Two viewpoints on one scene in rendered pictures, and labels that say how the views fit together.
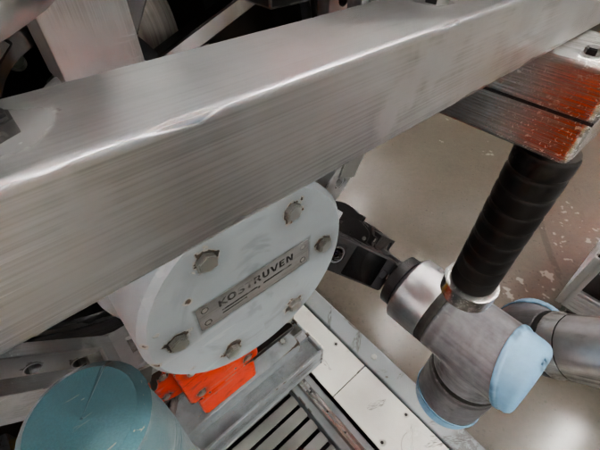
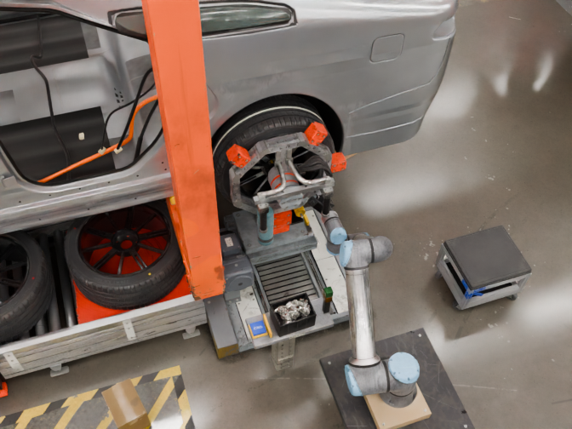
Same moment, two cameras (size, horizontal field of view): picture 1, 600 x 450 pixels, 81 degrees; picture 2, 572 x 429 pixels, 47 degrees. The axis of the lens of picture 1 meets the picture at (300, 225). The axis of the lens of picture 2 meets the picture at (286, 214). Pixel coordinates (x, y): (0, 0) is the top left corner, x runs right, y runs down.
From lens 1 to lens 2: 3.21 m
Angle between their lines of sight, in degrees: 15
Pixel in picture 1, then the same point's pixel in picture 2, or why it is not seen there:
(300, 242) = (297, 197)
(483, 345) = (331, 228)
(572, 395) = (418, 300)
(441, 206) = (427, 203)
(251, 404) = (284, 248)
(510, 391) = (332, 237)
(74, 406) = not seen: hidden behind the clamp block
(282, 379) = (298, 245)
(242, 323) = (288, 204)
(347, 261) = (315, 204)
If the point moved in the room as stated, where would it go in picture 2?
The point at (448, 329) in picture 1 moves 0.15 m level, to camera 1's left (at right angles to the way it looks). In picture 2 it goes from (328, 224) to (301, 215)
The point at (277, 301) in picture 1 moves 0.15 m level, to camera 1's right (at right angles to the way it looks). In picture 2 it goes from (293, 203) to (320, 213)
